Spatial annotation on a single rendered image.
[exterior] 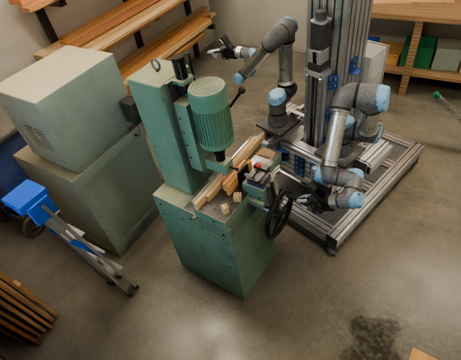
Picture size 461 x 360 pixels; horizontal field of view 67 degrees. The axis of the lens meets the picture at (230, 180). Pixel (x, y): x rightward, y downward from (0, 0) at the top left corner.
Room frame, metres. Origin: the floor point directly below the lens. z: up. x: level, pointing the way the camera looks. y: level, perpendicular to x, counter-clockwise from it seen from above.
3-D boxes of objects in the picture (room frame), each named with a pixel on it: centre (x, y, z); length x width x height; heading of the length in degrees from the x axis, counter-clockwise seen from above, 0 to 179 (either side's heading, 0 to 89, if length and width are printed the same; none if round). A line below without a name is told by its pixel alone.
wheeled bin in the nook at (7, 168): (2.35, 1.80, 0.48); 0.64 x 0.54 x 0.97; 144
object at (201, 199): (1.43, 0.01, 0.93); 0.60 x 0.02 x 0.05; 139
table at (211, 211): (1.35, -0.09, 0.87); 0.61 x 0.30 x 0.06; 139
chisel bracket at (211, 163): (1.39, 0.04, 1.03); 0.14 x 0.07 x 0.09; 49
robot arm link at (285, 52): (2.05, -0.49, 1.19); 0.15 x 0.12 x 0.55; 141
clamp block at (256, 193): (1.29, -0.15, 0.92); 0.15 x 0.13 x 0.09; 139
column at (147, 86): (1.57, 0.25, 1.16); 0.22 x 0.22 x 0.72; 49
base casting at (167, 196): (1.46, 0.12, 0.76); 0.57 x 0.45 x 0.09; 49
